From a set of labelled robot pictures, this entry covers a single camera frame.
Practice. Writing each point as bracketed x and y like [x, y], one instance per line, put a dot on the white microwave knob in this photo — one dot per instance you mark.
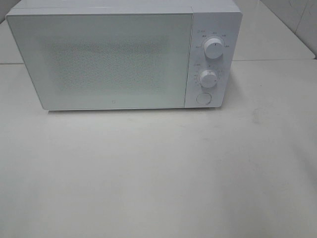
[208, 78]
[213, 47]

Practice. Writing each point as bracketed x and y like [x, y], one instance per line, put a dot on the round white door button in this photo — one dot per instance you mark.
[204, 98]

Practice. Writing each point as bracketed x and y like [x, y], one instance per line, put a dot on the white microwave door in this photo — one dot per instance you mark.
[94, 62]

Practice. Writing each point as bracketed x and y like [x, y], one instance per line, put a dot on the white microwave oven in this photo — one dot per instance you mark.
[220, 18]

